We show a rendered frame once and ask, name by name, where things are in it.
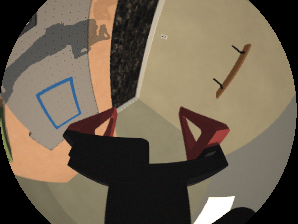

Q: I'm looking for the blue tape outline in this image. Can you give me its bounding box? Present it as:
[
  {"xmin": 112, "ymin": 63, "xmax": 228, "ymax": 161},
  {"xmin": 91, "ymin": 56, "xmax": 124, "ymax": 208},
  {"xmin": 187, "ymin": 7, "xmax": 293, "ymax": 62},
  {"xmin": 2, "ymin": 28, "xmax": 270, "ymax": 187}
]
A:
[{"xmin": 36, "ymin": 77, "xmax": 82, "ymax": 130}]

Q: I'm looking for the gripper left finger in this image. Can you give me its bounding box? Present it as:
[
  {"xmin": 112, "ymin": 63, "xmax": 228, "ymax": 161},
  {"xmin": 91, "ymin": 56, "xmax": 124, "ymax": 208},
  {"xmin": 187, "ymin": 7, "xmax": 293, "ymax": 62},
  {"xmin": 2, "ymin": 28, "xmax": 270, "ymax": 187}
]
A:
[{"xmin": 67, "ymin": 107, "xmax": 117, "ymax": 137}]

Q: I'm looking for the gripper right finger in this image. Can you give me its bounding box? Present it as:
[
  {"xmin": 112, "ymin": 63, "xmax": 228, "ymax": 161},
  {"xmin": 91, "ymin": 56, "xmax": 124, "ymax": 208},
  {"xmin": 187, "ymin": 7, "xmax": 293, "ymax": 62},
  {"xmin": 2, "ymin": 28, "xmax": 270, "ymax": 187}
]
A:
[{"xmin": 179, "ymin": 107, "xmax": 230, "ymax": 160}]

